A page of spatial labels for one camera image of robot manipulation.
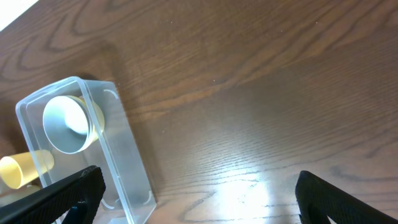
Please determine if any light blue plastic bowl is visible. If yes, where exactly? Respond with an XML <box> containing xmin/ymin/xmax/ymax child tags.
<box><xmin>43</xmin><ymin>95</ymin><xmax>96</xmax><ymax>154</ymax></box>

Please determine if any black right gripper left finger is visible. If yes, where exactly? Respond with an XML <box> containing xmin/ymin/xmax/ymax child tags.
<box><xmin>1</xmin><ymin>166</ymin><xmax>106</xmax><ymax>223</ymax></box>

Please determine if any yellow plastic bowl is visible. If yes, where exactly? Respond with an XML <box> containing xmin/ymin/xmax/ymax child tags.
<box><xmin>64</xmin><ymin>95</ymin><xmax>105</xmax><ymax>153</ymax></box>

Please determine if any clear plastic container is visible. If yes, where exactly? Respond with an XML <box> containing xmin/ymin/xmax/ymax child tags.
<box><xmin>16</xmin><ymin>77</ymin><xmax>156</xmax><ymax>223</ymax></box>

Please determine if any yellow plastic cup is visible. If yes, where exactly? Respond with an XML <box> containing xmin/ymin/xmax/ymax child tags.
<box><xmin>1</xmin><ymin>150</ymin><xmax>55</xmax><ymax>189</ymax></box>

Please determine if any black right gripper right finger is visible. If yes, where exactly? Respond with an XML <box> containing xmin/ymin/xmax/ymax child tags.
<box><xmin>295</xmin><ymin>170</ymin><xmax>397</xmax><ymax>224</ymax></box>

